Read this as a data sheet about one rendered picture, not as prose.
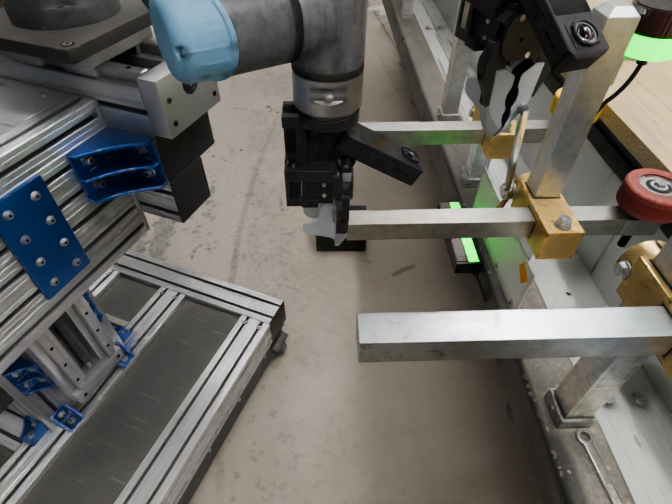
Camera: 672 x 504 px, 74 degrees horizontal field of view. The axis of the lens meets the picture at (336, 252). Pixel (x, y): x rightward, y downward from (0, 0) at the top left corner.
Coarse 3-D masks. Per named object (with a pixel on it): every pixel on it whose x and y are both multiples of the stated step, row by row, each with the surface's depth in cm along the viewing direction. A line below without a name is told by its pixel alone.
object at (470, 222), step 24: (360, 216) 61; (384, 216) 61; (408, 216) 61; (432, 216) 61; (456, 216) 61; (480, 216) 61; (504, 216) 61; (528, 216) 61; (576, 216) 61; (600, 216) 61; (624, 216) 61
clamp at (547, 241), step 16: (528, 176) 66; (528, 192) 63; (544, 208) 60; (560, 208) 60; (544, 224) 58; (576, 224) 58; (528, 240) 62; (544, 240) 58; (560, 240) 58; (576, 240) 58; (544, 256) 60; (560, 256) 60
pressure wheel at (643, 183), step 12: (648, 168) 61; (624, 180) 60; (636, 180) 59; (648, 180) 59; (660, 180) 58; (624, 192) 59; (636, 192) 57; (648, 192) 57; (660, 192) 58; (624, 204) 59; (636, 204) 58; (648, 204) 57; (660, 204) 56; (636, 216) 58; (648, 216) 57; (660, 216) 57; (624, 240) 65
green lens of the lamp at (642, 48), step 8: (632, 40) 47; (640, 40) 47; (648, 40) 46; (656, 40) 46; (664, 40) 46; (632, 48) 48; (640, 48) 47; (648, 48) 47; (656, 48) 46; (664, 48) 46; (632, 56) 48; (640, 56) 47; (648, 56) 47; (656, 56) 47; (664, 56) 47
